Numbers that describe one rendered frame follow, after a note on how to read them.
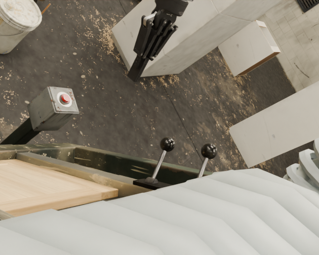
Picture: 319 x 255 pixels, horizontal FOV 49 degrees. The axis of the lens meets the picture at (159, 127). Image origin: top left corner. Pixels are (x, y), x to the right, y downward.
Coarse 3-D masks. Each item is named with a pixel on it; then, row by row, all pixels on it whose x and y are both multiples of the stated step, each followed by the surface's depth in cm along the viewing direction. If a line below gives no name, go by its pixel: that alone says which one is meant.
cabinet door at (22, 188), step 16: (0, 160) 112; (16, 160) 114; (0, 176) 92; (16, 176) 93; (32, 176) 95; (48, 176) 95; (64, 176) 96; (0, 192) 77; (16, 192) 78; (32, 192) 79; (48, 192) 80; (64, 192) 80; (80, 192) 81; (96, 192) 82; (112, 192) 85; (0, 208) 65; (16, 208) 66; (32, 208) 68; (48, 208) 71
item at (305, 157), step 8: (304, 152) 19; (312, 152) 20; (304, 160) 18; (288, 168) 20; (296, 168) 20; (304, 168) 18; (312, 168) 18; (288, 176) 19; (296, 176) 19; (312, 176) 18; (304, 184) 18; (0, 216) 46; (8, 216) 46
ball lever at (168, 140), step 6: (168, 138) 86; (162, 144) 86; (168, 144) 85; (174, 144) 86; (168, 150) 86; (162, 156) 85; (156, 168) 84; (156, 174) 84; (150, 180) 82; (156, 180) 83
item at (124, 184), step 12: (24, 156) 113; (36, 156) 113; (48, 168) 105; (60, 168) 102; (72, 168) 98; (84, 168) 99; (96, 180) 92; (108, 180) 89; (120, 180) 87; (132, 180) 89; (120, 192) 86; (132, 192) 84; (144, 192) 82
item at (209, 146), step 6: (204, 144) 80; (210, 144) 78; (204, 150) 78; (210, 150) 78; (216, 150) 78; (204, 156) 79; (210, 156) 78; (204, 162) 78; (204, 168) 78; (198, 174) 77
